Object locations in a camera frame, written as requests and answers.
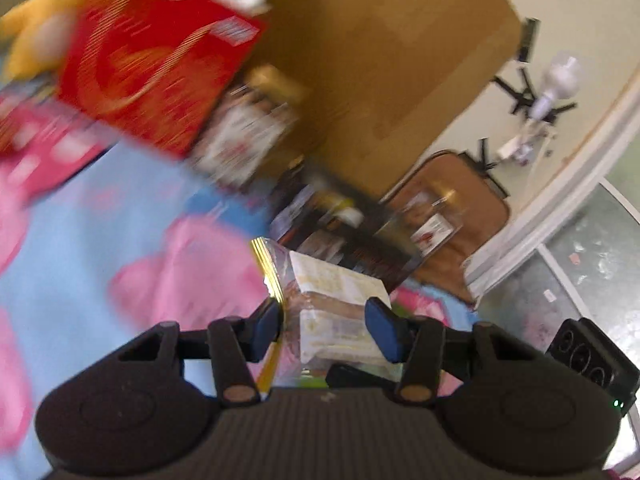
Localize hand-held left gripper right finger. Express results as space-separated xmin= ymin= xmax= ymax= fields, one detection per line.
xmin=364 ymin=297 xmax=541 ymax=406

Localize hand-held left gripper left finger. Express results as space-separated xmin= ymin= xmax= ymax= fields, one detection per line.
xmin=117 ymin=297 xmax=287 ymax=408

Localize clear pastry snack packet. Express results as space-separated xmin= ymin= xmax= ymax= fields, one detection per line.
xmin=250 ymin=237 xmax=401 ymax=391

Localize black sheep print box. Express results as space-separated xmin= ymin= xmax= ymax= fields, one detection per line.
xmin=270 ymin=160 xmax=431 ymax=292

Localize clear nut jar gold lid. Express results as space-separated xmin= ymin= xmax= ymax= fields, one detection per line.
xmin=192 ymin=65 xmax=307 ymax=192
xmin=400 ymin=187 xmax=463 ymax=261

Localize brown seat cushion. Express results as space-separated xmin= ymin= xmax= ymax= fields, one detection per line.
xmin=385 ymin=150 xmax=511 ymax=306

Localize blue pink cartoon bed sheet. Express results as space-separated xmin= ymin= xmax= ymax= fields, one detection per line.
xmin=0 ymin=80 xmax=481 ymax=471

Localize black tape strips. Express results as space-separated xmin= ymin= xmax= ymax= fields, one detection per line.
xmin=465 ymin=137 xmax=508 ymax=196

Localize wooden headboard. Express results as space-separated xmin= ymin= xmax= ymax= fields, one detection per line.
xmin=240 ymin=0 xmax=523 ymax=201

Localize red gift box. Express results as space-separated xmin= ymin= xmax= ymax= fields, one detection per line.
xmin=55 ymin=0 xmax=266 ymax=159

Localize yellow duck plush toy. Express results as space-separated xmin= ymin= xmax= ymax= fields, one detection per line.
xmin=0 ymin=0 xmax=108 ymax=82

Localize white window frame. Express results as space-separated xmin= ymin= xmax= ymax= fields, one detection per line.
xmin=467 ymin=75 xmax=640 ymax=356

